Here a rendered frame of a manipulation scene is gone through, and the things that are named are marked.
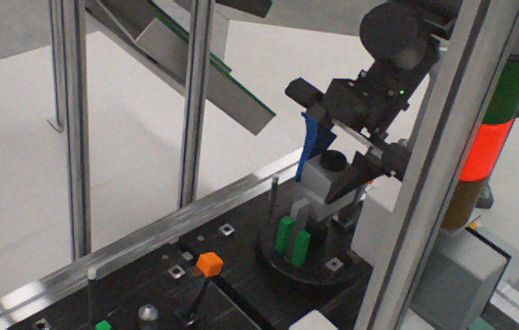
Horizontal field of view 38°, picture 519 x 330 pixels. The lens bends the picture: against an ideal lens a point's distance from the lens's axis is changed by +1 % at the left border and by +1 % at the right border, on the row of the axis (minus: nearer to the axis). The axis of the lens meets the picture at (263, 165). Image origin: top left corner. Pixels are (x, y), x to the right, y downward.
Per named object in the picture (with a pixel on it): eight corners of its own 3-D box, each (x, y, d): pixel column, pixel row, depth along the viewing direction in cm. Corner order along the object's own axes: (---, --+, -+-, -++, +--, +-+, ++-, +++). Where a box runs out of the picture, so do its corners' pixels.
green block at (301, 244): (297, 258, 90) (303, 228, 87) (303, 263, 89) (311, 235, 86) (290, 262, 89) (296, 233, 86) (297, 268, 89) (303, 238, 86)
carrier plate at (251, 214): (307, 177, 108) (309, 166, 107) (437, 278, 96) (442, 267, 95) (177, 247, 94) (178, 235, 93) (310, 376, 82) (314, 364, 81)
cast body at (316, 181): (326, 181, 91) (338, 137, 87) (353, 202, 89) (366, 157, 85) (279, 208, 86) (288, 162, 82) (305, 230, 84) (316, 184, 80)
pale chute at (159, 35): (212, 89, 116) (231, 68, 116) (256, 137, 108) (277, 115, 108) (88, -8, 94) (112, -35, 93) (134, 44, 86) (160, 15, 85)
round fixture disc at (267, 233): (310, 200, 102) (312, 189, 100) (388, 260, 94) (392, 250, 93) (234, 242, 93) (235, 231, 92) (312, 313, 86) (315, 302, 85)
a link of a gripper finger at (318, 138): (320, 123, 90) (300, 109, 84) (342, 138, 88) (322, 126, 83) (287, 170, 90) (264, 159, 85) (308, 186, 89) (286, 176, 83)
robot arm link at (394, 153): (341, 50, 91) (321, 32, 85) (466, 129, 81) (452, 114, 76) (302, 106, 91) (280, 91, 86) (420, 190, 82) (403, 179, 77)
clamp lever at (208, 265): (187, 305, 81) (213, 250, 79) (199, 317, 80) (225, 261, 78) (163, 313, 79) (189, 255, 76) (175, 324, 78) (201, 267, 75)
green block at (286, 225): (281, 244, 91) (287, 214, 88) (288, 249, 91) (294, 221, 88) (274, 248, 91) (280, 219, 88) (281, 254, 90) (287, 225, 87)
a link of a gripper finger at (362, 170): (369, 159, 86) (351, 146, 80) (393, 175, 84) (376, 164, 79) (335, 207, 86) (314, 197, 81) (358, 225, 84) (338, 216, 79)
